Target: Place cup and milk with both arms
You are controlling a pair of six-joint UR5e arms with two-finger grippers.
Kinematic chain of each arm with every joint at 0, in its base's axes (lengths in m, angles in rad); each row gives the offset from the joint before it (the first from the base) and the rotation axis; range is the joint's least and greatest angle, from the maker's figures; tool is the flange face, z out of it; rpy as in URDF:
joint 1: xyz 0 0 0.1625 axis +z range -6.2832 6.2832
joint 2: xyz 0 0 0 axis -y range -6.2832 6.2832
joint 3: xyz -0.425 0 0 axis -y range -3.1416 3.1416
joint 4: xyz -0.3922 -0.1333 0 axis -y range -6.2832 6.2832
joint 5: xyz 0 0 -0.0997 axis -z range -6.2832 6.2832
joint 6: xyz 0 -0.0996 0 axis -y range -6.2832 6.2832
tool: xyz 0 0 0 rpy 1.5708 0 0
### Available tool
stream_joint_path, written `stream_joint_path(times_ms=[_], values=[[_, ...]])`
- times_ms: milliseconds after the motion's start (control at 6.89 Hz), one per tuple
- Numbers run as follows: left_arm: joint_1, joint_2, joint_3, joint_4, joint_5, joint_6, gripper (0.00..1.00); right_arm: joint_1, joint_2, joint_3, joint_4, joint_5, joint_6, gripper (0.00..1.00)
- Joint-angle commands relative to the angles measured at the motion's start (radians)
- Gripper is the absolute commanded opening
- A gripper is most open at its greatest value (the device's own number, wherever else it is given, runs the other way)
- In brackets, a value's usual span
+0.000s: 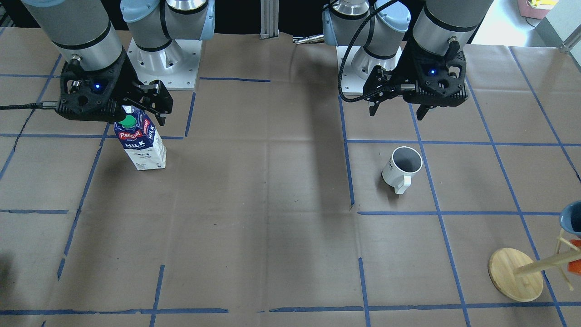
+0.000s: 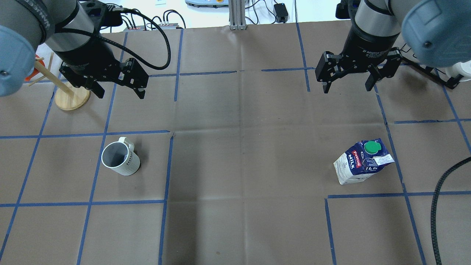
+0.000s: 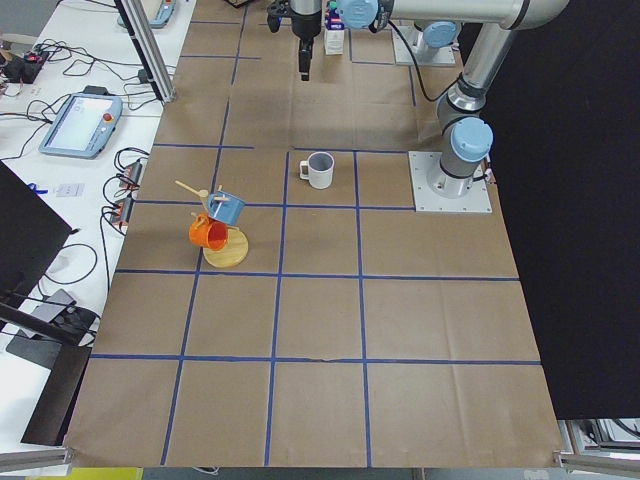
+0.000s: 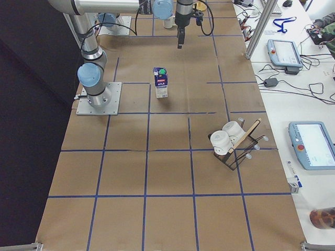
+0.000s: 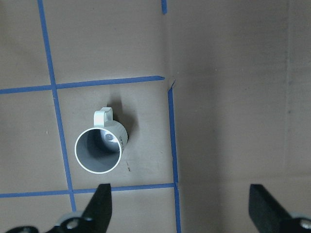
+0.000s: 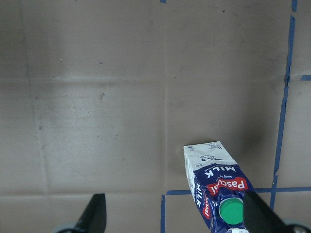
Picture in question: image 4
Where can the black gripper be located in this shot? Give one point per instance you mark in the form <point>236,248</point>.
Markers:
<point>182,16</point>

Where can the white ceramic mug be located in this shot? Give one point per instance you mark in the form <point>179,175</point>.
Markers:
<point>169,23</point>

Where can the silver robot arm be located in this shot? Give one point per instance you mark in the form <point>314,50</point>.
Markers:
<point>110,20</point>
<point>91,73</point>

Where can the blue white milk carton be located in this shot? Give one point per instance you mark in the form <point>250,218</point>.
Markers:
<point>160,82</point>

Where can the white cup far on rack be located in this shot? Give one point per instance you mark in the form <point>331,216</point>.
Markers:
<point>234,131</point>

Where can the white cup on rack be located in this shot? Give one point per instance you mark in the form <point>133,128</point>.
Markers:
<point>234,131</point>
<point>221,142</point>

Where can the white cup near on rack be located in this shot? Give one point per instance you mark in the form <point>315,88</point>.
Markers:
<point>221,142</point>

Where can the black power adapter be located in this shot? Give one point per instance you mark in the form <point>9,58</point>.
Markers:
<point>270,82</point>

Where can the far teach pendant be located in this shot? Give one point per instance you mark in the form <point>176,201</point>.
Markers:
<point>283,53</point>

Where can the teach pendant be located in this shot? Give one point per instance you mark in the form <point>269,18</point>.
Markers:
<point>312,144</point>
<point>283,53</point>

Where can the near teach pendant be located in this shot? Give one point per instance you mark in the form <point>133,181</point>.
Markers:
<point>312,144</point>

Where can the small blue white box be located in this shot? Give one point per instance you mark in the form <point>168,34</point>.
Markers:
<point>294,184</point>

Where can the brown patterned bottle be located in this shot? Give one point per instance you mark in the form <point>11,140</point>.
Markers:
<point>322,218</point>

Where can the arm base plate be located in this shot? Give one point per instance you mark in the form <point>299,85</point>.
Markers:
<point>116,30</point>
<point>106,103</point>

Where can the aluminium frame post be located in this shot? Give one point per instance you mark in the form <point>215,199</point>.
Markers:
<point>268,9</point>

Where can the wooden rack handle stick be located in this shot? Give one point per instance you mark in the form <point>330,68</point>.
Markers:
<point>248,133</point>

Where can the black wire cup rack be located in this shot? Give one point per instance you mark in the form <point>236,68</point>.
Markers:
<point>243,151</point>

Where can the aluminium corner bracket right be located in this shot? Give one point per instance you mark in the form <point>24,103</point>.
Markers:
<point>305,246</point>

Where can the aluminium corner bracket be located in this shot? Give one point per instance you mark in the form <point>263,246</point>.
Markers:
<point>305,246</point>
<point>26,247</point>

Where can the aluminium corner bracket left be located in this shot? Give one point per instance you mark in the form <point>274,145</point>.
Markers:
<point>26,247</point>

